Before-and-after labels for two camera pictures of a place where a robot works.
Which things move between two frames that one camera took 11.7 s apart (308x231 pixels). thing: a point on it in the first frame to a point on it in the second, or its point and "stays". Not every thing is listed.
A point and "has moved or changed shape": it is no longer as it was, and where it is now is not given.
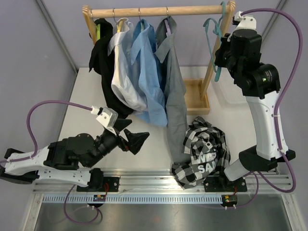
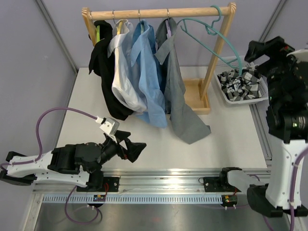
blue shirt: [145, 54] stays
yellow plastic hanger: [119, 25] stays
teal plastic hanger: [217, 70] has moved or changed shape
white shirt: [126, 84] stays
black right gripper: [226, 42] to [275, 48]
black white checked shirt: [206, 151] to [237, 87]
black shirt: [102, 64] stays
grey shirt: [174, 93] has moved or changed shape
